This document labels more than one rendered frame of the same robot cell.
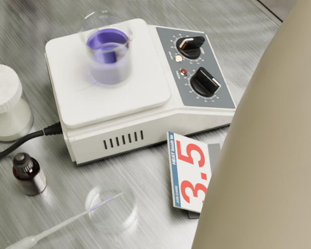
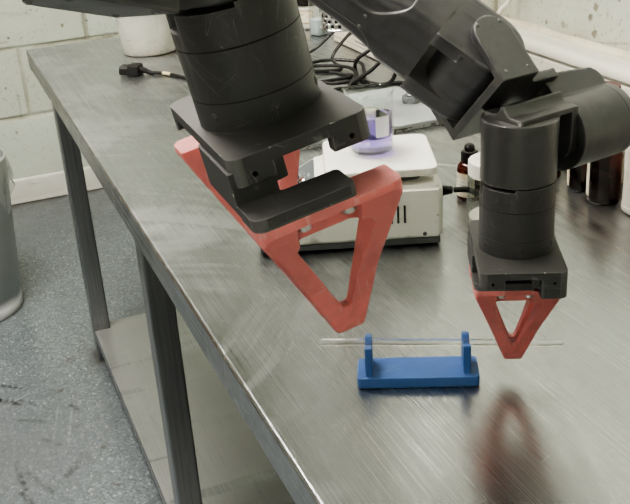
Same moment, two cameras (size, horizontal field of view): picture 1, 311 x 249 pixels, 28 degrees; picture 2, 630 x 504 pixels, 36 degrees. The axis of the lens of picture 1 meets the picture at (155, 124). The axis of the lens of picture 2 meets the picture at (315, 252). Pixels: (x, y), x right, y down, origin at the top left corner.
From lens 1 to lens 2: 1.45 m
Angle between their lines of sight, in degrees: 96
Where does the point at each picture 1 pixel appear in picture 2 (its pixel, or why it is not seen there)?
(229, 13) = (212, 276)
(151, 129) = not seen: hidden behind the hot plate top
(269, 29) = (178, 262)
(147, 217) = not seen: hidden behind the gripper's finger
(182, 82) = (306, 172)
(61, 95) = (424, 143)
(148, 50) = (331, 159)
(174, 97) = (319, 160)
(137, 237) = not seen: hidden behind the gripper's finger
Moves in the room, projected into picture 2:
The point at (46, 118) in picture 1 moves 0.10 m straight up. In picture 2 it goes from (454, 226) to (454, 141)
